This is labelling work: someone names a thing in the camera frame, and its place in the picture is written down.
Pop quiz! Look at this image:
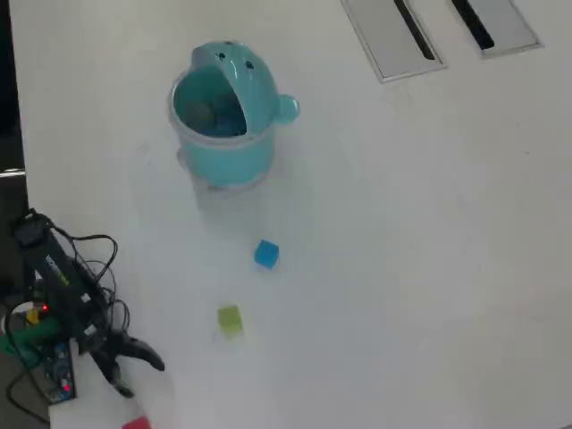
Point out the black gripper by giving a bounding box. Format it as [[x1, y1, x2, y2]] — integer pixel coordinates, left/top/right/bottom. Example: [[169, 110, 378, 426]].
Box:
[[73, 325, 165, 400]]

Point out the green lego block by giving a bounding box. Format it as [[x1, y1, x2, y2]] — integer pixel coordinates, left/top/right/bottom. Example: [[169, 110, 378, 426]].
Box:
[[217, 305, 245, 341]]

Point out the blue lego block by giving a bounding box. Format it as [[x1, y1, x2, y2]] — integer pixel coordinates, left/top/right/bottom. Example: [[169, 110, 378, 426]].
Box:
[[253, 239, 281, 272]]

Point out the teal whale-shaped bin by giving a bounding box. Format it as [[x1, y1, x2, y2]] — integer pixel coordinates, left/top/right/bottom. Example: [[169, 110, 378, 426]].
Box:
[[167, 40, 301, 192]]

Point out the blue circuit board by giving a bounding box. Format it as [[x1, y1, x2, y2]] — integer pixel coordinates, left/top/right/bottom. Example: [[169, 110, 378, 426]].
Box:
[[41, 341, 78, 405]]

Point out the green table clamp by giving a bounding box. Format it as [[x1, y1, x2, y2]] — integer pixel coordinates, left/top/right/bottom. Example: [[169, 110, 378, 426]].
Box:
[[0, 317, 62, 368]]

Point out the dark grey cabinet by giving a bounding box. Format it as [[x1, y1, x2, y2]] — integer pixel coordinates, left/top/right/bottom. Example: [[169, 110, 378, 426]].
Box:
[[0, 168, 35, 287]]

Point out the grey crumpled wad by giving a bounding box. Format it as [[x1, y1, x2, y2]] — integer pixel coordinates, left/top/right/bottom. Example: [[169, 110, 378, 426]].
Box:
[[186, 101, 216, 130]]

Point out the blue crumpled wad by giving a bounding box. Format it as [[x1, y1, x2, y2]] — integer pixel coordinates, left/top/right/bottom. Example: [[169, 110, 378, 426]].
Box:
[[214, 103, 248, 136]]

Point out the black servo cable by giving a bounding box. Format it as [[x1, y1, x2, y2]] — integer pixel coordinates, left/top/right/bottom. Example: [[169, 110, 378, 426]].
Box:
[[66, 233, 131, 334]]

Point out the black power cable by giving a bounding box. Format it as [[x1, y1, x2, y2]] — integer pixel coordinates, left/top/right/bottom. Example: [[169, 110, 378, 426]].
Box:
[[4, 366, 51, 425]]

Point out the white cable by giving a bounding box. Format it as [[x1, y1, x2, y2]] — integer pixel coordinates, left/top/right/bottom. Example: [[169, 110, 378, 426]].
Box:
[[0, 301, 37, 335]]

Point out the wide silver cable grommet cover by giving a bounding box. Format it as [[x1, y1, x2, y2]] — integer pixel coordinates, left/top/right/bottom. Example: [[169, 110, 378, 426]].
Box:
[[340, 0, 448, 85]]

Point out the narrow silver cable grommet cover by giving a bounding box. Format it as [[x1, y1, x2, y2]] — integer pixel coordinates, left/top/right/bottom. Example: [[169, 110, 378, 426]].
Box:
[[446, 0, 545, 61]]

